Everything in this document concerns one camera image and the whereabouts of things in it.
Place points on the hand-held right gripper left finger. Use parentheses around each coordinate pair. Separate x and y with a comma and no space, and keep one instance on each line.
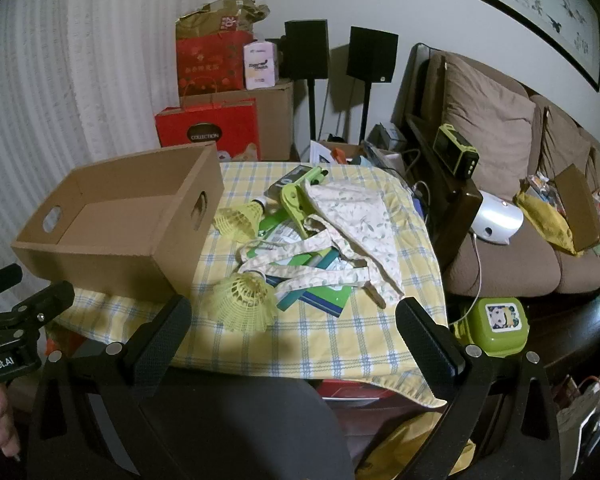
(162,340)

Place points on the yellow shuttlecock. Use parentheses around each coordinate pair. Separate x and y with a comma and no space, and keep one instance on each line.
(237,220)
(242,300)

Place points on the yellow checked tablecloth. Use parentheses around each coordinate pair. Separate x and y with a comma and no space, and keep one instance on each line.
(320,340)

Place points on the red patterned gift box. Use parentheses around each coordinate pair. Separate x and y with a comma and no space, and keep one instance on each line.
(210,65)

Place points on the white rounded device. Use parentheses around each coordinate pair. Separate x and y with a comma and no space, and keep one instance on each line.
(497,217)

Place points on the green black pen pack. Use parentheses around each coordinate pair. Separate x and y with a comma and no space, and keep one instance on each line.
(292,180)

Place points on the brown cardboard box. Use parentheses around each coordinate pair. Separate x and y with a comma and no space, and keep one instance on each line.
(120,265)

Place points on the flat red box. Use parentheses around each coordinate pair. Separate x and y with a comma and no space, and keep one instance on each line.
(350,390)

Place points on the dark wooden coffee table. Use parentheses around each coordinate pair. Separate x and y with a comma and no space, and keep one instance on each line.
(580,325)

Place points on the small grey carton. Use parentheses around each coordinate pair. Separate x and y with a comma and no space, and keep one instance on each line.
(386,137)

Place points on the person's left hand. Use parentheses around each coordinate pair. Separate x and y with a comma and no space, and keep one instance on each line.
(1,410)

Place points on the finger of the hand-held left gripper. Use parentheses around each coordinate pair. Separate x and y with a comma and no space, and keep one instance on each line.
(2,280)
(40,307)

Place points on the black speaker stand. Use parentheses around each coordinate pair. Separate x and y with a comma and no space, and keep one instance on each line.
(311,110)
(365,110)

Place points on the white pink tissue pack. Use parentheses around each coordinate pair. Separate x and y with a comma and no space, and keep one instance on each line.
(261,65)

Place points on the yellow cloth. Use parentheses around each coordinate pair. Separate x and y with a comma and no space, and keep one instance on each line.
(550,225)

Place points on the light green plastic clip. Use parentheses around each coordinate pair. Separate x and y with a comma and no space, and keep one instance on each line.
(295,205)

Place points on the dark grey chair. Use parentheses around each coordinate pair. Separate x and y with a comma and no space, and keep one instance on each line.
(240,430)

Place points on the white curtain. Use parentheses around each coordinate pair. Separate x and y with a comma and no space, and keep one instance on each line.
(80,85)

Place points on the black speaker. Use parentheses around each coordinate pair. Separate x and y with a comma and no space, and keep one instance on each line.
(306,50)
(372,55)

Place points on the red gift box round label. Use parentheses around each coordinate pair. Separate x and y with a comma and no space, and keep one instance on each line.
(205,125)

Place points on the torn brown paper bag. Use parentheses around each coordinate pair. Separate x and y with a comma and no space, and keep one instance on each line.
(215,22)

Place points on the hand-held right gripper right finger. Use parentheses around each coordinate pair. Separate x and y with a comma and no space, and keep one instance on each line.
(427,350)

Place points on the small open carton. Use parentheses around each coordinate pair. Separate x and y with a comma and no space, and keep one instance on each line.
(340,150)

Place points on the flat brown cardboard piece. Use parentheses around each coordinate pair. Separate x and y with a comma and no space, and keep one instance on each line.
(577,205)

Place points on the medium beige pillow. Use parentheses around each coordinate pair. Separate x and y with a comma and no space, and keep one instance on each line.
(562,145)

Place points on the large brown cardboard carton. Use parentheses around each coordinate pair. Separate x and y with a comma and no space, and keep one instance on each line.
(275,120)

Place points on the brown sofa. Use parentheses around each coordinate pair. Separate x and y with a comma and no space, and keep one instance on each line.
(505,265)

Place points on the large beige pillow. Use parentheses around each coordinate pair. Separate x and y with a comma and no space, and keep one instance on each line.
(490,115)

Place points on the yellow plastic bag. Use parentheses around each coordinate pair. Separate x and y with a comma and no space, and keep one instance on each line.
(405,445)

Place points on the beige paper bag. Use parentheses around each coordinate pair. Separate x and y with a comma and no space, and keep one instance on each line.
(587,410)

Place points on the green lunch box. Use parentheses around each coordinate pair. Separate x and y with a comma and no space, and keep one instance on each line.
(500,340)

